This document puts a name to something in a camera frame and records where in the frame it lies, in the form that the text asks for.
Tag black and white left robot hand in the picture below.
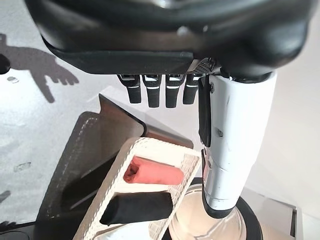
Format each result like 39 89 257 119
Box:
24 0 311 219

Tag white washing machine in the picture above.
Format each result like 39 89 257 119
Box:
237 186 299 240

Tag red rolled cloth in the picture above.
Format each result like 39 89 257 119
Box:
123 156 185 186

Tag white woven laundry basket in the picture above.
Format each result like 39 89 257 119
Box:
72 136 202 240

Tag black rounded object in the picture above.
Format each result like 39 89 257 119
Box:
0 53 12 75

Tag black rolled cloth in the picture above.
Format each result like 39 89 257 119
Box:
99 190 174 227

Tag black floor cable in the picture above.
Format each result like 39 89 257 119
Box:
0 219 39 240

